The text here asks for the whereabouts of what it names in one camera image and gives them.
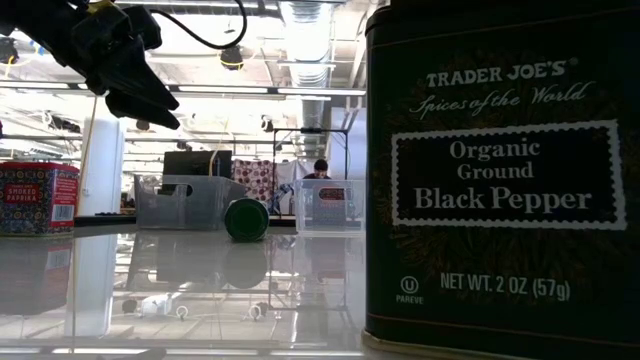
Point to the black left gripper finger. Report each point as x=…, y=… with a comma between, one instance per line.
x=145, y=112
x=135, y=75

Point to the green lidded spice jar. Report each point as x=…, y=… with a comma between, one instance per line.
x=246, y=220

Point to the black pepper spice tin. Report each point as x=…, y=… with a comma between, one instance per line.
x=500, y=250

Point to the black monitor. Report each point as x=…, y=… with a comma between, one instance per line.
x=195, y=162

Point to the white column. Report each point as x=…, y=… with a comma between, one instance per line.
x=102, y=170

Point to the black ceiling device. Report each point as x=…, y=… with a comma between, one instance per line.
x=7, y=50

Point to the left clear bin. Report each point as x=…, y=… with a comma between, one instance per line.
x=200, y=210

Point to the black round ceiling lamp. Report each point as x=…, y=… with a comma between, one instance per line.
x=267, y=124

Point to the red white patterned cloth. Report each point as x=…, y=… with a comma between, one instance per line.
x=252, y=177

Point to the person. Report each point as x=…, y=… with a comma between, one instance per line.
x=320, y=166

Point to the clear plastic bin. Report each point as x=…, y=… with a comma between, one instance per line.
x=305, y=220

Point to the black overhead camera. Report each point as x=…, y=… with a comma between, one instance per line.
x=231, y=57

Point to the black aluminium table frame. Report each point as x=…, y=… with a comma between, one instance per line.
x=105, y=220

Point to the overhead frame bar with lights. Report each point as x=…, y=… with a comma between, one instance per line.
x=272, y=91

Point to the black metal stand frame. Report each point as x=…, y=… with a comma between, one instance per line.
x=310, y=130

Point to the silver ventilation duct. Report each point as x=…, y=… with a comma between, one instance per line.
x=307, y=50

